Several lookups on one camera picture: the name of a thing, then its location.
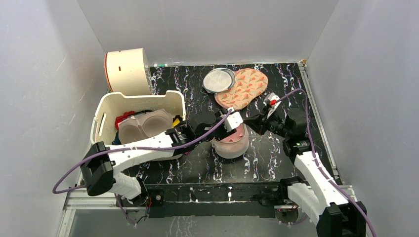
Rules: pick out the beige bra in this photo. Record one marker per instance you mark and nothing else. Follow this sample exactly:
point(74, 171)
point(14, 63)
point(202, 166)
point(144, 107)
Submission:
point(144, 125)

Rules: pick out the pink bra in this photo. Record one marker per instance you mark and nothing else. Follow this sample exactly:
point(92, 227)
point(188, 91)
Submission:
point(235, 137)

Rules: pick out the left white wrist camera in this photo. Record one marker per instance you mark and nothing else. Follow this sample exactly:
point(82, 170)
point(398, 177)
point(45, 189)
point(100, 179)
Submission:
point(232, 120)

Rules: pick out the yellow garment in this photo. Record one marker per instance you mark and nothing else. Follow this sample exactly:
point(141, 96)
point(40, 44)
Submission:
point(177, 120)

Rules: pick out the red garment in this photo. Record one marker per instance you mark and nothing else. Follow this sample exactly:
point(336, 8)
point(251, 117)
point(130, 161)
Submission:
point(121, 118)

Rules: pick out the white mesh laundry bag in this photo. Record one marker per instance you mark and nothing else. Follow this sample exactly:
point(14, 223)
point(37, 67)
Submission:
point(232, 150)

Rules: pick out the cream cylindrical drum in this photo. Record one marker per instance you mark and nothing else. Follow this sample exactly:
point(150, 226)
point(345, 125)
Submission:
point(128, 72)

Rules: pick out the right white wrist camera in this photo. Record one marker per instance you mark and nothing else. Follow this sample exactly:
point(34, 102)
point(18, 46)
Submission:
point(272, 101)

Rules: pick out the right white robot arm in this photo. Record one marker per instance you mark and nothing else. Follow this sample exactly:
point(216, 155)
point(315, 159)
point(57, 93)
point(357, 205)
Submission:
point(329, 207)

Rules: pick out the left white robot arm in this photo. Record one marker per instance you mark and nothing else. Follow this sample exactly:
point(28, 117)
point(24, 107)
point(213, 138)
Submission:
point(103, 165)

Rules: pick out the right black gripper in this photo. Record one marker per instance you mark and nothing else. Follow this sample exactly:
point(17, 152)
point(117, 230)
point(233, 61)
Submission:
point(262, 121)

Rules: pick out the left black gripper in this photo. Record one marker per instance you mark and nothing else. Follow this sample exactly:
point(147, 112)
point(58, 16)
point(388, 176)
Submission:
point(224, 134)

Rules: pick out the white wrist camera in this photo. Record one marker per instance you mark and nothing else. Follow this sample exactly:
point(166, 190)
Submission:
point(272, 101)
point(232, 120)

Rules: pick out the cream plastic laundry basket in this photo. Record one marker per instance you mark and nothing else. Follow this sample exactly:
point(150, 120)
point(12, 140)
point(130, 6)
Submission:
point(115, 104)

